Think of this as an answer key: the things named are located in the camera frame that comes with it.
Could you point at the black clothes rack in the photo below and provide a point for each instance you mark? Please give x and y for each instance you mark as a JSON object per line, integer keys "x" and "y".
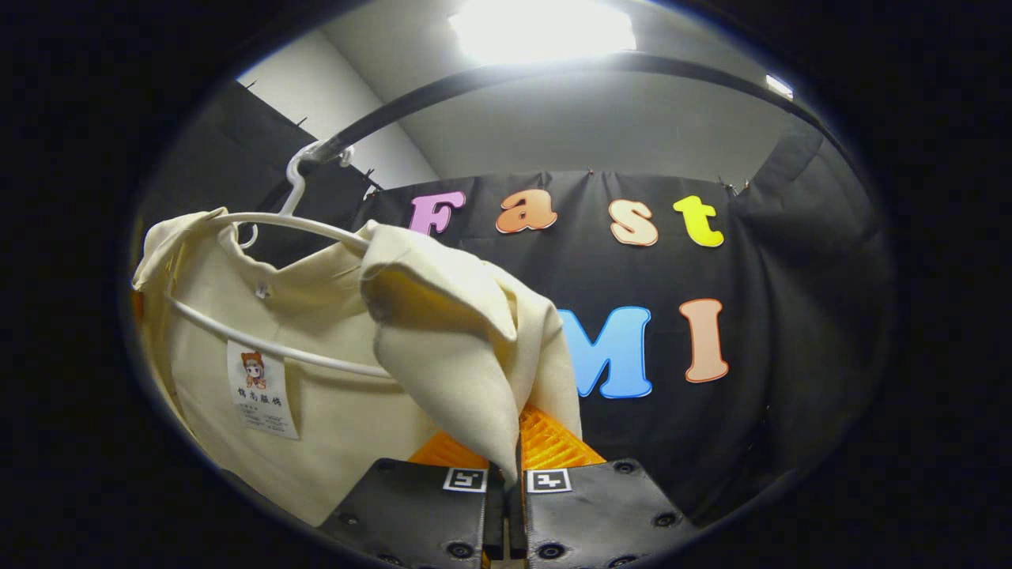
{"x": 553, "y": 63}

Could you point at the large round ceiling light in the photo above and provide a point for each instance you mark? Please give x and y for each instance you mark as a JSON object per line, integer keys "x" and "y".
{"x": 545, "y": 28}

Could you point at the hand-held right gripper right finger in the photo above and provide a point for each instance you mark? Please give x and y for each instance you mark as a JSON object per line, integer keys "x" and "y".
{"x": 601, "y": 514}

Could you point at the small ceiling light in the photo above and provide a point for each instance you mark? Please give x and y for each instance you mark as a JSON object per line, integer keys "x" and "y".
{"x": 779, "y": 86}

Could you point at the white plastic hanger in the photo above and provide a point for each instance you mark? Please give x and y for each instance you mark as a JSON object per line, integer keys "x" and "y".
{"x": 277, "y": 348}

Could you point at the black backdrop cloth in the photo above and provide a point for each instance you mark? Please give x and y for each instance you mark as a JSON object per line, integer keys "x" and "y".
{"x": 791, "y": 276}

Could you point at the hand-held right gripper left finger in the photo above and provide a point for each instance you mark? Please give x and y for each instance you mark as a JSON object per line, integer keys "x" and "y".
{"x": 411, "y": 514}

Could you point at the cream button shirt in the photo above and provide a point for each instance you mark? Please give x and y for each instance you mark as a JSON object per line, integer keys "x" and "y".
{"x": 443, "y": 348}

